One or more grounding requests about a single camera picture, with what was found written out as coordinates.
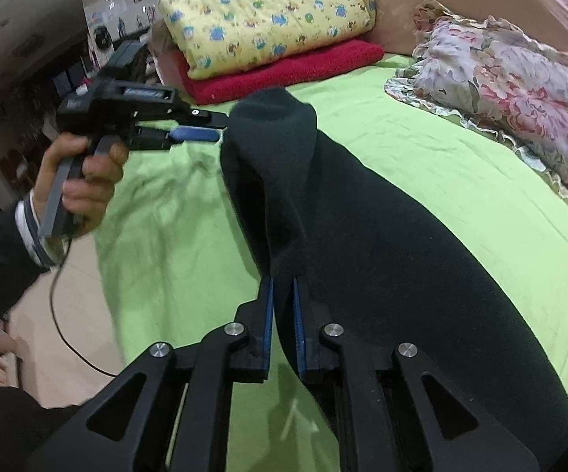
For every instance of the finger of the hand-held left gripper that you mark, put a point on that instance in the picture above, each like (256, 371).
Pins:
(204, 117)
(197, 134)

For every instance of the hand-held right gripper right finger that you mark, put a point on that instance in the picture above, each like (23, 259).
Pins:
(297, 327)

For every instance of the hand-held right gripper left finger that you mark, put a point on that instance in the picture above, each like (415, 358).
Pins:
(268, 324)

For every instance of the dark green pants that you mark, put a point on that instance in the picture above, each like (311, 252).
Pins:
(362, 255)

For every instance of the person's left forearm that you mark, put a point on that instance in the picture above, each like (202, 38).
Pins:
(3, 260)

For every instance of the person's left hand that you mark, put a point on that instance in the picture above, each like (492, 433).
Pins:
(89, 184)

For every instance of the red towel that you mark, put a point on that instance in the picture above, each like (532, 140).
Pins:
(284, 71)

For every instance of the yellow printed quilt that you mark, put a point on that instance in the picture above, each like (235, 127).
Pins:
(269, 19)

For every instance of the green bed sheet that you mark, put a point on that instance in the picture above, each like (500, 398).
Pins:
(411, 167)

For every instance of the person's dark clothing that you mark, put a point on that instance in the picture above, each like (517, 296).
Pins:
(13, 423)

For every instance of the floral ruffled pillow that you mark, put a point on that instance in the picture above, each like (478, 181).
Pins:
(505, 91)

